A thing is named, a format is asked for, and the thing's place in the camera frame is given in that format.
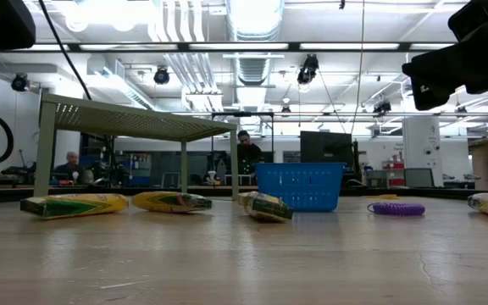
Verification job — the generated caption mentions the silver air duct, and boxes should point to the silver air duct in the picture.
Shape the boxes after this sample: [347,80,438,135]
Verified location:
[225,0,286,86]

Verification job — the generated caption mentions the green perforated metal shelf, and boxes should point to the green perforated metal shelf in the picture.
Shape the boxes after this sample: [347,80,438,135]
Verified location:
[33,93,240,201]

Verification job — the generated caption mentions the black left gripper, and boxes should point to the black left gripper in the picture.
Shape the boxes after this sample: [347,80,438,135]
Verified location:
[0,0,36,51]

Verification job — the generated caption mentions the purple coil wristband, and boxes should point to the purple coil wristband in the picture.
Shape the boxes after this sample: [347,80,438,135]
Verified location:
[366,201,426,217]

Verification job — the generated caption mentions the white square column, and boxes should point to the white square column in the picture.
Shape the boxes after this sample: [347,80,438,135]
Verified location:
[402,115,443,188]

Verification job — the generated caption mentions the black monitor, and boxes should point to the black monitor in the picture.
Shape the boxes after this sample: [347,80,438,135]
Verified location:
[299,130,354,164]

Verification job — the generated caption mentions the blue plastic basket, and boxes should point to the blue plastic basket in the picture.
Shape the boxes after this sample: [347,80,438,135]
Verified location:
[253,162,347,213]

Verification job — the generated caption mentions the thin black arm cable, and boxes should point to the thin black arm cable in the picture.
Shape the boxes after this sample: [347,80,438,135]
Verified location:
[37,0,94,102]

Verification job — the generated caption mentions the black ceiling spotlight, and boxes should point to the black ceiling spotlight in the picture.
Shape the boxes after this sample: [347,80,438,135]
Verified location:
[373,99,393,116]
[152,65,171,86]
[297,53,320,85]
[10,73,30,92]

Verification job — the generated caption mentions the person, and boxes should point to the person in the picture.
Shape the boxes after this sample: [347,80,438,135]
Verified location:
[236,130,265,175]
[53,151,86,182]

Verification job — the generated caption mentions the black ceiling light rail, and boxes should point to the black ceiling light rail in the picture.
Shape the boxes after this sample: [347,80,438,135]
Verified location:
[31,41,457,53]

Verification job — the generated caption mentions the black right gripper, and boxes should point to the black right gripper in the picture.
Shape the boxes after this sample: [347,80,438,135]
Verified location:
[401,16,488,111]

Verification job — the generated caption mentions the black aluminium table frame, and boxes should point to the black aluminium table frame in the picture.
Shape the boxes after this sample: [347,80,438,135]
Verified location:
[0,185,488,205]

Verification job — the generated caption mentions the red storage drawers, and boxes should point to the red storage drawers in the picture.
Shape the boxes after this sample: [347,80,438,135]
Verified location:
[381,159,406,187]

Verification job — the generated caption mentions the blue storage cabinet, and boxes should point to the blue storage cabinet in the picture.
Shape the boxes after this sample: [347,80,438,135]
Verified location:
[130,152,153,188]

